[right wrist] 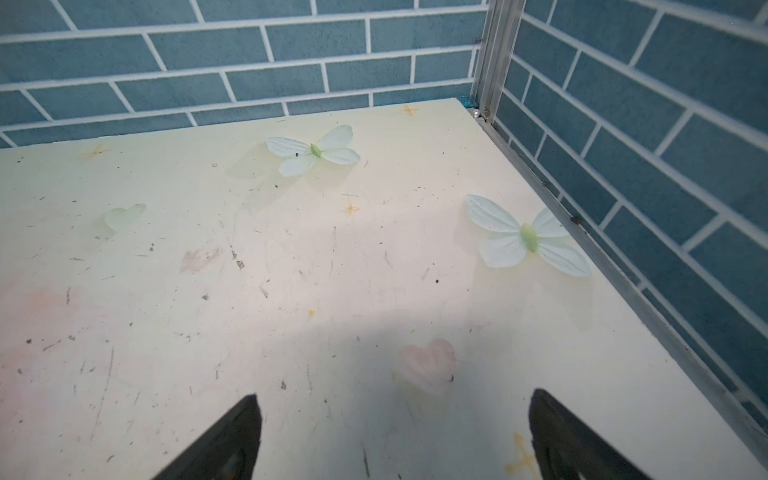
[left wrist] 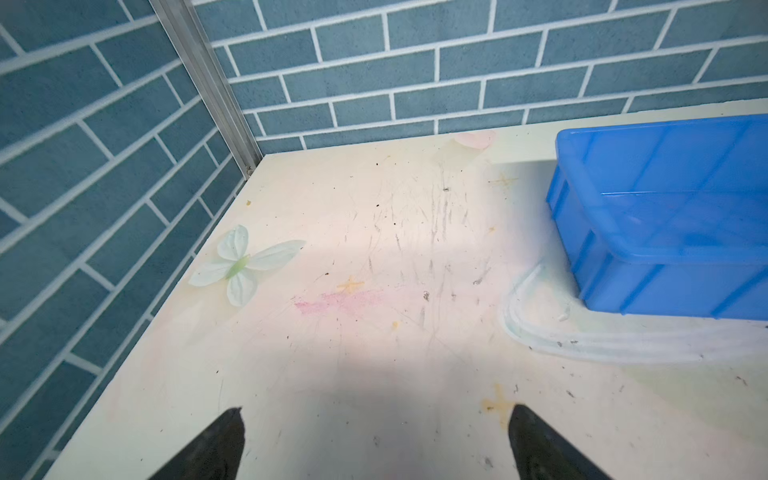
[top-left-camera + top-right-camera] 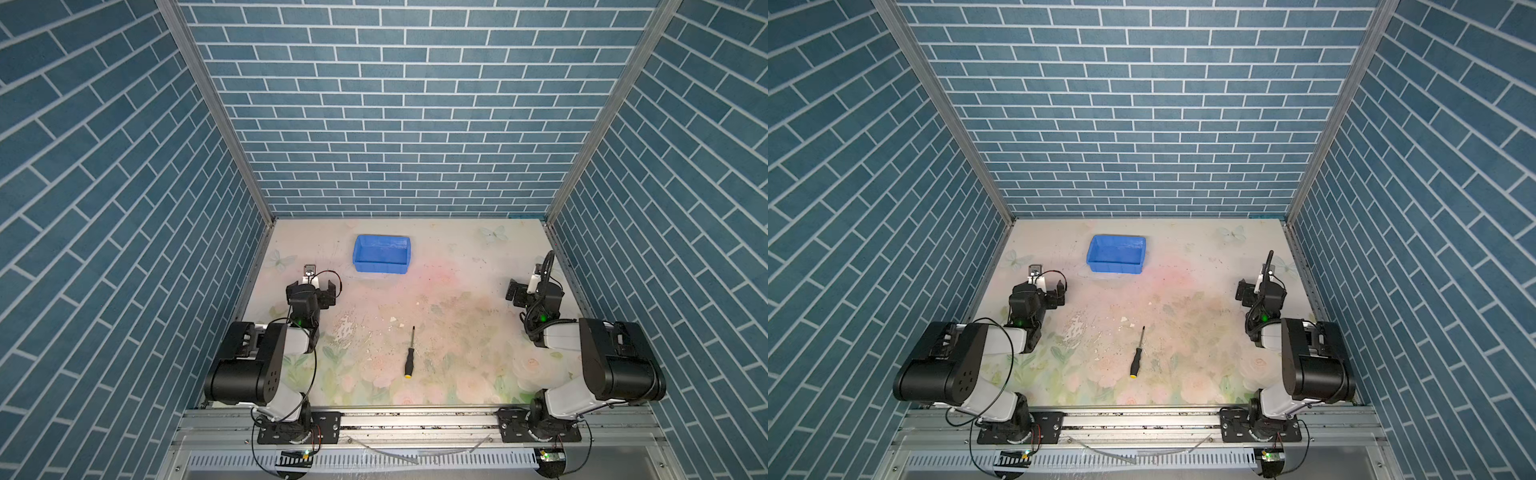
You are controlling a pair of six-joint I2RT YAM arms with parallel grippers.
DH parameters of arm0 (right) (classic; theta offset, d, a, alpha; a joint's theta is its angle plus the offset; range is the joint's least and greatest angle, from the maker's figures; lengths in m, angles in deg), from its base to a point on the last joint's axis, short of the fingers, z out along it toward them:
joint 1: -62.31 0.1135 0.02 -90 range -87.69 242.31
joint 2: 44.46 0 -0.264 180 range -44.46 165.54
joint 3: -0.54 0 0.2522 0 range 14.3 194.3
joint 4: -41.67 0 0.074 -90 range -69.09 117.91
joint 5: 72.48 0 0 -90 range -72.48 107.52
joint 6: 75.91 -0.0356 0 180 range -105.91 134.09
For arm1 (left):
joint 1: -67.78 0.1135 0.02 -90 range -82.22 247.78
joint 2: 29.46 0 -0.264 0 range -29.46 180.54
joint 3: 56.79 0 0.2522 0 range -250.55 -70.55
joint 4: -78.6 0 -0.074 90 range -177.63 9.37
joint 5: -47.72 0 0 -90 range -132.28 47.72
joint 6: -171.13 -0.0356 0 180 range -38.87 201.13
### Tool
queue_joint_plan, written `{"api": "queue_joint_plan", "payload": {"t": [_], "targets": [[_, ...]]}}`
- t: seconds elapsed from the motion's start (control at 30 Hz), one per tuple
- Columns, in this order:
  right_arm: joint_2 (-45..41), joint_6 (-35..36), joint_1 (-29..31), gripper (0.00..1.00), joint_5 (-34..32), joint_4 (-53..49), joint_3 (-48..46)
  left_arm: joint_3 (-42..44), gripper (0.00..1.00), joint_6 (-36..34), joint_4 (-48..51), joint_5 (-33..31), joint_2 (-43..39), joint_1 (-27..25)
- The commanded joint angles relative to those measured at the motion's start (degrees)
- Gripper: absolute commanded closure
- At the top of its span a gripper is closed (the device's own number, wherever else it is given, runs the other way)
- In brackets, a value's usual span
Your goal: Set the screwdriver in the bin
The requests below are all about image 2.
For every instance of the blue plastic bin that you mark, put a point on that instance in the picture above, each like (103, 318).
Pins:
(666, 218)

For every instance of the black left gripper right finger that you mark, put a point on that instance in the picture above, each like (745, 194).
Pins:
(540, 452)

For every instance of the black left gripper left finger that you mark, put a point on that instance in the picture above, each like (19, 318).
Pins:
(215, 453)

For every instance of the aluminium corner post left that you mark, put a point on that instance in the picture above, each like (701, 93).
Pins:
(188, 38)

